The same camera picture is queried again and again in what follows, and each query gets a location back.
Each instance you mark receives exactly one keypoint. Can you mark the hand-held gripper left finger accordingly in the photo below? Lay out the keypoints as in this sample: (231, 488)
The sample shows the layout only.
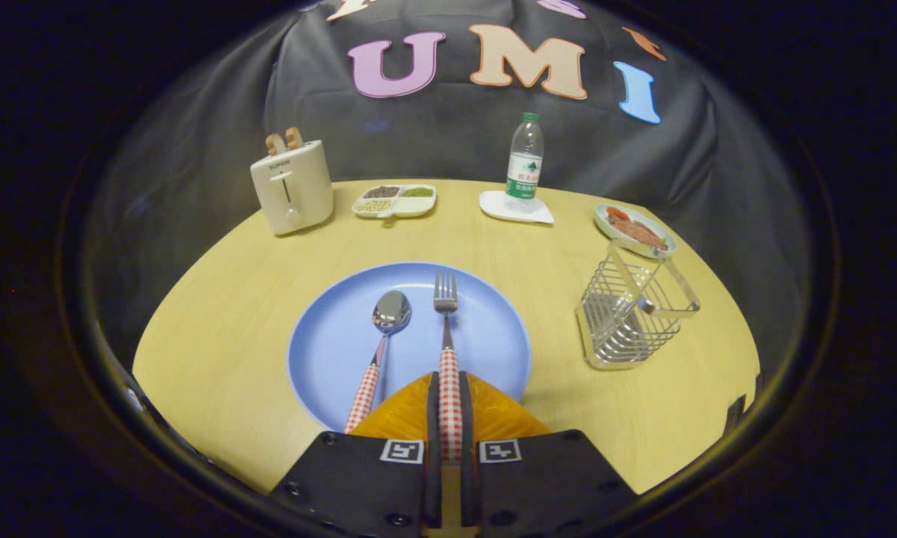
(433, 448)

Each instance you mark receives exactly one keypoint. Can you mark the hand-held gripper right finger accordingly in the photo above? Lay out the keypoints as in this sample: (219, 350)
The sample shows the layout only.
(469, 448)

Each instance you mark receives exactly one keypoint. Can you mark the blue round plate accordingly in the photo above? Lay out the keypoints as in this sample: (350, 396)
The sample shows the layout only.
(329, 351)

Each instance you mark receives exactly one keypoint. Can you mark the white square coaster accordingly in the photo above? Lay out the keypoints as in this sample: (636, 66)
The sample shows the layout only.
(497, 208)

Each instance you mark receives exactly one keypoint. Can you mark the white divided dish with grains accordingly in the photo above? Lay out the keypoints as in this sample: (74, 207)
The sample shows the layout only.
(395, 202)

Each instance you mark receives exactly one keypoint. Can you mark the small pale green plate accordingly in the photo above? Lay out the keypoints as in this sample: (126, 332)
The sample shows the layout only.
(654, 248)

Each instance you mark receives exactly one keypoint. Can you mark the reddish meat food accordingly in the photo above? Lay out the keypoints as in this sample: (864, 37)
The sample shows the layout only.
(635, 230)

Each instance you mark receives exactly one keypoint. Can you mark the clear plastic water bottle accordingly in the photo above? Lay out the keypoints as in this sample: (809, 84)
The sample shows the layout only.
(525, 164)

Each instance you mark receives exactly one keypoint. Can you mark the cream toaster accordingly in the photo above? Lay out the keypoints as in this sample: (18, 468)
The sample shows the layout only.
(291, 187)

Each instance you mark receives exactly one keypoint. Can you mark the black backdrop cloth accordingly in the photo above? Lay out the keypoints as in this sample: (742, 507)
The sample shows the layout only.
(448, 134)

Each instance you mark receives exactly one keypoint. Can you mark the brown bread slice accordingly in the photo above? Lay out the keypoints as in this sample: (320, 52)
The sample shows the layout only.
(275, 144)
(294, 137)

